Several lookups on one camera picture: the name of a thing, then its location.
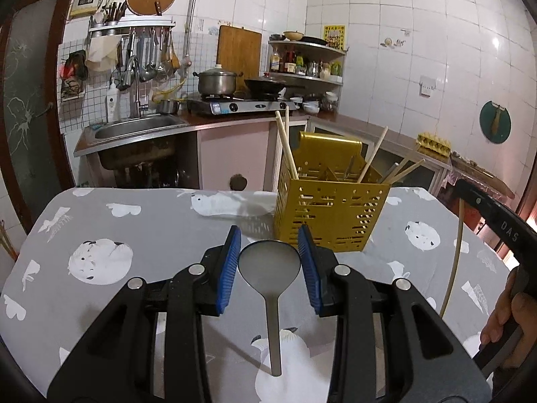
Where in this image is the steel spoon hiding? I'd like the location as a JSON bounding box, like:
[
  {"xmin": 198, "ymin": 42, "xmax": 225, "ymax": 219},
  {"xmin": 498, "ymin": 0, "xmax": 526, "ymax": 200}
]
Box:
[{"xmin": 239, "ymin": 239, "xmax": 301, "ymax": 376}]

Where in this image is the wooden chopstick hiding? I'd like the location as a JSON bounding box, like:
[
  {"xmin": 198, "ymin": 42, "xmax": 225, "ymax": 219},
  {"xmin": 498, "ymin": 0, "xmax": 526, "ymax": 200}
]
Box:
[
  {"xmin": 357, "ymin": 127, "xmax": 389, "ymax": 183},
  {"xmin": 284, "ymin": 105, "xmax": 289, "ymax": 141},
  {"xmin": 440, "ymin": 198, "xmax": 465, "ymax": 318},
  {"xmin": 386, "ymin": 159, "xmax": 425, "ymax": 186},
  {"xmin": 275, "ymin": 110, "xmax": 299, "ymax": 180}
]

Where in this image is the kitchen counter cabinet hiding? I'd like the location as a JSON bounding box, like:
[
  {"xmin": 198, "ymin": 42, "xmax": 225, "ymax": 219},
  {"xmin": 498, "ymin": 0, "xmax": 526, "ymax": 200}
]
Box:
[{"xmin": 73, "ymin": 112, "xmax": 451, "ymax": 194}]

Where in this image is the right hand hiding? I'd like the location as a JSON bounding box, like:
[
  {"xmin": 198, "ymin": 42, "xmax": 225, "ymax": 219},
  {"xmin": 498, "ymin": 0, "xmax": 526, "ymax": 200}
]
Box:
[{"xmin": 480, "ymin": 267, "xmax": 537, "ymax": 370}]

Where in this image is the grey patterned tablecloth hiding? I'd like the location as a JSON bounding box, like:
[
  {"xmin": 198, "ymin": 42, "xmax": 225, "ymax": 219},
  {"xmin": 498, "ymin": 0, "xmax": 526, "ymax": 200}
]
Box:
[{"xmin": 1, "ymin": 187, "xmax": 509, "ymax": 402}]

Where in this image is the yellow utensil holder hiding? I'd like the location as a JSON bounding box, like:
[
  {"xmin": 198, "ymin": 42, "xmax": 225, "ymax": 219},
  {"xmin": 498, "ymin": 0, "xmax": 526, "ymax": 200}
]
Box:
[{"xmin": 274, "ymin": 131, "xmax": 390, "ymax": 252}]

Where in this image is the brown glass door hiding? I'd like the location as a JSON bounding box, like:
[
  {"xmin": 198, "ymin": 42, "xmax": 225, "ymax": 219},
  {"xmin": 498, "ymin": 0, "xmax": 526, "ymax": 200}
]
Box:
[{"xmin": 1, "ymin": 0, "xmax": 75, "ymax": 231}]

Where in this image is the yellow egg tray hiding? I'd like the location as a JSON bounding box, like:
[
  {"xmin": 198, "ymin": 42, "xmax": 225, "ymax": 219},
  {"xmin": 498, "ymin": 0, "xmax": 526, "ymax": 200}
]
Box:
[{"xmin": 416, "ymin": 132, "xmax": 451, "ymax": 158}]

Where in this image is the steel sink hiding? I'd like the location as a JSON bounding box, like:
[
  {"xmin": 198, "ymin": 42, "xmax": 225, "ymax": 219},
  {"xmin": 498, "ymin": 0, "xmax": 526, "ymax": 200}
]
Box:
[{"xmin": 95, "ymin": 115, "xmax": 187, "ymax": 139}]

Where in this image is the steel faucet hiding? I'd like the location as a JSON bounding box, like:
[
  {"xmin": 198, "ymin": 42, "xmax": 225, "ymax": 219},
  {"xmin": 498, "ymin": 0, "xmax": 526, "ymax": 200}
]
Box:
[{"xmin": 122, "ymin": 55, "xmax": 141, "ymax": 118}]

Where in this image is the white soap bottle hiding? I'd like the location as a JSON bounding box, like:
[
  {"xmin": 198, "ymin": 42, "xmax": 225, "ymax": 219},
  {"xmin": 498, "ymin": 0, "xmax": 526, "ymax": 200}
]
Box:
[{"xmin": 106, "ymin": 79, "xmax": 120, "ymax": 124}]

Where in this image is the gas stove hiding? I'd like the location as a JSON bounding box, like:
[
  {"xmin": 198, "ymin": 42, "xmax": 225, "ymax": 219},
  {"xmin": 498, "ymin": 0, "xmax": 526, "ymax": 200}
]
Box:
[{"xmin": 186, "ymin": 95, "xmax": 299, "ymax": 117}]

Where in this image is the steel cooking pot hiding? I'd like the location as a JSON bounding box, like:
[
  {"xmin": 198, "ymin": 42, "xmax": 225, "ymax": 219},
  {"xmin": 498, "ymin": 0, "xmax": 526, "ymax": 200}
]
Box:
[{"xmin": 193, "ymin": 64, "xmax": 243, "ymax": 96}]

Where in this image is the black wok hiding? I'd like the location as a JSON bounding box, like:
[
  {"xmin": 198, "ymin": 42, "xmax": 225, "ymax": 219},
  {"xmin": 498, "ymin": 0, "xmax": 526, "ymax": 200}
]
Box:
[{"xmin": 244, "ymin": 77, "xmax": 286, "ymax": 100}]

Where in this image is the rectangular wooden cutting board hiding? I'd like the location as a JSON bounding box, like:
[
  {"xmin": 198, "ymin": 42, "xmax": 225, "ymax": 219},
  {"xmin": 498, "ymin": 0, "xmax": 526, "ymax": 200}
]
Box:
[{"xmin": 216, "ymin": 26, "xmax": 262, "ymax": 93}]

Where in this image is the corner shelf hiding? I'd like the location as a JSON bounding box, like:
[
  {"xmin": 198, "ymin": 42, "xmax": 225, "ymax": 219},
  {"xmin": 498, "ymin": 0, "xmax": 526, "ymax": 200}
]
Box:
[{"xmin": 267, "ymin": 35, "xmax": 347, "ymax": 86}]

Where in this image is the green round wall board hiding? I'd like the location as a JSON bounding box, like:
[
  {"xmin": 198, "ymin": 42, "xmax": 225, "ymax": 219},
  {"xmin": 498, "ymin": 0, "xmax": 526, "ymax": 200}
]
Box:
[{"xmin": 479, "ymin": 101, "xmax": 511, "ymax": 145}]

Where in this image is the white wall socket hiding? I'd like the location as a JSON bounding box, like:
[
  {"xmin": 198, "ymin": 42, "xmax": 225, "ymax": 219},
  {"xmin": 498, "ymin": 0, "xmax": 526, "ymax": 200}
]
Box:
[{"xmin": 420, "ymin": 76, "xmax": 436, "ymax": 97}]

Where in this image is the wall utensil rack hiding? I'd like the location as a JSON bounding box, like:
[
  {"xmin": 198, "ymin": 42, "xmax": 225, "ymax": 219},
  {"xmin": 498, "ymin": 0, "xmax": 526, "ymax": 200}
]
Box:
[{"xmin": 86, "ymin": 15, "xmax": 176, "ymax": 90}]

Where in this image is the yellow wall poster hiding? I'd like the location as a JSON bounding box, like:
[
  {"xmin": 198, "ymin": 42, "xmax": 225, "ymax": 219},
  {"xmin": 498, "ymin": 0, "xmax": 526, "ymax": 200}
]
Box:
[{"xmin": 323, "ymin": 25, "xmax": 346, "ymax": 51}]

